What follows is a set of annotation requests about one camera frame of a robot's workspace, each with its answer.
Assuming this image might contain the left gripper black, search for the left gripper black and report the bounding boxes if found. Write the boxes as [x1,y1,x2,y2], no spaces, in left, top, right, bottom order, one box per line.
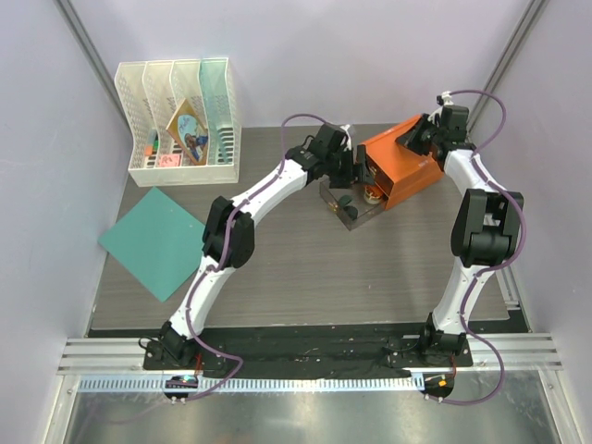
[325,144,374,190]

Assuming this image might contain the gold compact jar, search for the gold compact jar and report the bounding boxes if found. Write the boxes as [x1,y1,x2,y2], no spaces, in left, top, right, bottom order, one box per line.
[364,186,382,204]

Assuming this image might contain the dark green round lid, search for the dark green round lid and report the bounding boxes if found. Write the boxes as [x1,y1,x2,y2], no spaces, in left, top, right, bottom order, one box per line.
[338,195,352,209]

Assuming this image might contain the clear drawer gold knob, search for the clear drawer gold knob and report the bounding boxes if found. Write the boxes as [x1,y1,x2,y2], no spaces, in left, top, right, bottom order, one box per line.
[319,179,385,231]

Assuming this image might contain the black round cap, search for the black round cap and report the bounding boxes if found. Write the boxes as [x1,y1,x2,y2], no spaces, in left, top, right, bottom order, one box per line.
[344,205,358,220]

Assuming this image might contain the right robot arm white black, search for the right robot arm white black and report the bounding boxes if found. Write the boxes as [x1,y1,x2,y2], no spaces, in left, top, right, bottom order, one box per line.
[397,92,525,365]

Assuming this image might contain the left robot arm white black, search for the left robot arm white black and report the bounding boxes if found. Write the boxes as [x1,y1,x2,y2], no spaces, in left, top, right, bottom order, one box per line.
[151,123,369,369]

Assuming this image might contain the orange drawer box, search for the orange drawer box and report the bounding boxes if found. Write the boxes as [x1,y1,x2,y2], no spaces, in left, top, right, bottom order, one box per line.
[363,115,443,210]

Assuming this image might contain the teal folder in organizer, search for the teal folder in organizer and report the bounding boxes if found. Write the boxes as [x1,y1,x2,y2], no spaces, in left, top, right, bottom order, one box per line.
[199,58,234,165]

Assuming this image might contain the illustrated book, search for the illustrated book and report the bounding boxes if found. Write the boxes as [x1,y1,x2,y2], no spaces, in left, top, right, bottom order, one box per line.
[166,99,209,166]

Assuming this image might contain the white mesh file organizer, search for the white mesh file organizer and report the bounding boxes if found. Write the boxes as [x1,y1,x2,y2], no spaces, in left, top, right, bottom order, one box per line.
[115,57,241,187]

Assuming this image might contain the pink sticky note pad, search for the pink sticky note pad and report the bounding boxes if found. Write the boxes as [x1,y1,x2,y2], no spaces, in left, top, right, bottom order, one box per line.
[158,154,182,168]

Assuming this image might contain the orange green markers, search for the orange green markers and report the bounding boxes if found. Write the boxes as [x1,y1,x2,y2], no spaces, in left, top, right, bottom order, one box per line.
[144,129,159,157]

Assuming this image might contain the teal cutting mat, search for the teal cutting mat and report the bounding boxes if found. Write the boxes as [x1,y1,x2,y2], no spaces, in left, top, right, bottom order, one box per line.
[98,187,204,302]

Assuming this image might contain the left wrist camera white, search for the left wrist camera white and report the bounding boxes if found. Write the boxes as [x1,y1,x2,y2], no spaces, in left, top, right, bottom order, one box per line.
[340,124,354,151]

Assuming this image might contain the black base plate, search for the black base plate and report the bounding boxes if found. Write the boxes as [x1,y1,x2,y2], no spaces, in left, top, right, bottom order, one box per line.
[138,323,473,378]

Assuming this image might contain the aluminium rail frame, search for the aluminium rail frame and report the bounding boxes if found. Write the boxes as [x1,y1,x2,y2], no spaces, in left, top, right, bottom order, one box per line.
[45,326,585,443]

